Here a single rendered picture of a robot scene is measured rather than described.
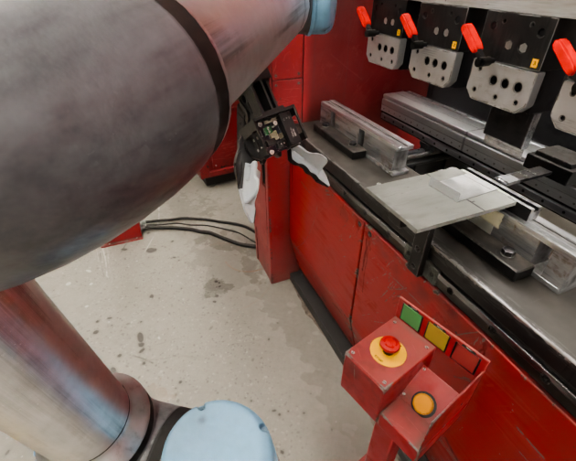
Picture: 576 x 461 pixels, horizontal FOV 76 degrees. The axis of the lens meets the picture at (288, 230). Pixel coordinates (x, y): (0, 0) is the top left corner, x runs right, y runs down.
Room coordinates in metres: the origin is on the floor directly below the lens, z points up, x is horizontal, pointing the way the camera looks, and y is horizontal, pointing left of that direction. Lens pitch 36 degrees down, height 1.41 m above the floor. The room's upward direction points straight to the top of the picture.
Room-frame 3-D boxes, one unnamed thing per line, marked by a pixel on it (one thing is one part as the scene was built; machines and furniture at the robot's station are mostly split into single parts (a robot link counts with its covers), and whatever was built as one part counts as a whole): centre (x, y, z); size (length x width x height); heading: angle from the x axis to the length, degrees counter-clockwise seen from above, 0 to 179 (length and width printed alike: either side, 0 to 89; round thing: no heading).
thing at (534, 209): (0.74, -0.48, 0.99); 0.20 x 0.03 x 0.03; 23
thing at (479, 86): (0.79, -0.46, 1.26); 0.15 x 0.09 x 0.17; 23
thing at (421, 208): (0.71, -0.33, 1.00); 0.26 x 0.18 x 0.01; 113
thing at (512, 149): (0.77, -0.47, 1.13); 0.10 x 0.02 x 0.10; 23
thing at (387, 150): (1.27, -0.26, 0.92); 0.50 x 0.06 x 0.10; 23
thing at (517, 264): (0.71, -0.43, 0.89); 0.30 x 0.05 x 0.03; 23
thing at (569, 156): (0.81, -0.61, 1.01); 0.26 x 0.12 x 0.05; 113
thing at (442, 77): (0.97, -0.38, 1.26); 0.15 x 0.09 x 0.17; 23
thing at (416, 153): (1.33, -0.65, 0.81); 0.64 x 0.08 x 0.14; 113
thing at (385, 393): (0.43, -0.24, 0.75); 0.20 x 0.16 x 0.18; 37
